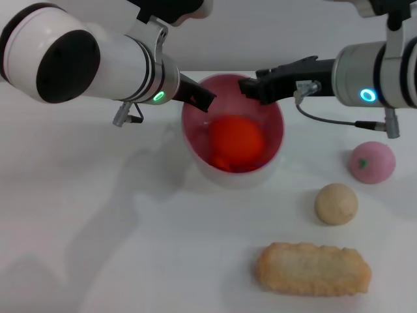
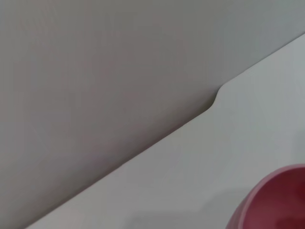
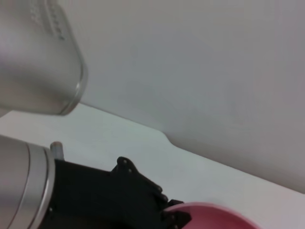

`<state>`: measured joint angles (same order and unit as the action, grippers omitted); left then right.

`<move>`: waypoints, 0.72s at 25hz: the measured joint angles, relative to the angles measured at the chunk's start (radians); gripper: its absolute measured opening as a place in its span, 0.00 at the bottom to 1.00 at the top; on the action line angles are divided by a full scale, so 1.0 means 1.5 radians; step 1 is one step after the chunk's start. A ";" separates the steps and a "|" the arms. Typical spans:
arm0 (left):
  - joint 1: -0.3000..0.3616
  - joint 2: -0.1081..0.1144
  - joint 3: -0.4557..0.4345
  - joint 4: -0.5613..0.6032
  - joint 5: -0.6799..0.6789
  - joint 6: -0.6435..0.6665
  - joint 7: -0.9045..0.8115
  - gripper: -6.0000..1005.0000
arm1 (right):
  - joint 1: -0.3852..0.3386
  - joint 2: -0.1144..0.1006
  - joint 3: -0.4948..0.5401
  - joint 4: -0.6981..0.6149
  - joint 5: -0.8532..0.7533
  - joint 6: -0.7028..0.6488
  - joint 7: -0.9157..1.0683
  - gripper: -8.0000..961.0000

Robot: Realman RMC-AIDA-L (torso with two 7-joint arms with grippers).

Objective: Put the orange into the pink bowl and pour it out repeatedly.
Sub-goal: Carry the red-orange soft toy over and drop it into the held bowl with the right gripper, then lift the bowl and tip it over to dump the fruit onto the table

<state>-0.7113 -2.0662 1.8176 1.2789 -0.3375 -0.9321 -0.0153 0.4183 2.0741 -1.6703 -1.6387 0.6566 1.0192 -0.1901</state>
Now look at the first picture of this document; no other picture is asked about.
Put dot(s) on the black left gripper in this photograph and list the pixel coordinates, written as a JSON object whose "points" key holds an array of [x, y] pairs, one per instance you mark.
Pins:
{"points": [[187, 88]]}

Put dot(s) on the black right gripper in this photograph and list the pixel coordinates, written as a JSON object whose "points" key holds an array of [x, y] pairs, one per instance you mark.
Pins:
{"points": [[303, 76]]}

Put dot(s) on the pink plastic bowl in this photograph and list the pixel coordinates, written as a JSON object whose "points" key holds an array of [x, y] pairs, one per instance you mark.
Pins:
{"points": [[273, 130]]}

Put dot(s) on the orange toy fruit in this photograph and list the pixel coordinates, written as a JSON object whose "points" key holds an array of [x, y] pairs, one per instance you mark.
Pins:
{"points": [[236, 137]]}

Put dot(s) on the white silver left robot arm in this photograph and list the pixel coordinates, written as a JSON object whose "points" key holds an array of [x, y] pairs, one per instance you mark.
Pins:
{"points": [[81, 55]]}

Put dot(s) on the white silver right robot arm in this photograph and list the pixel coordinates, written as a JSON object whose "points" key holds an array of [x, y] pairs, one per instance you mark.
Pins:
{"points": [[384, 81]]}

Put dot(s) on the beige round toy bun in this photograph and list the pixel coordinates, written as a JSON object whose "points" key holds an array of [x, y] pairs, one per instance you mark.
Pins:
{"points": [[335, 203]]}

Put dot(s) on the pink toy peach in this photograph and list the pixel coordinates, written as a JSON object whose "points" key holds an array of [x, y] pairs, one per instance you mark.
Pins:
{"points": [[374, 163]]}

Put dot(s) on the golden rectangular toy bread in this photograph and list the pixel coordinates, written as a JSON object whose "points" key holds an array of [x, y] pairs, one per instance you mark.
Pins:
{"points": [[312, 269]]}

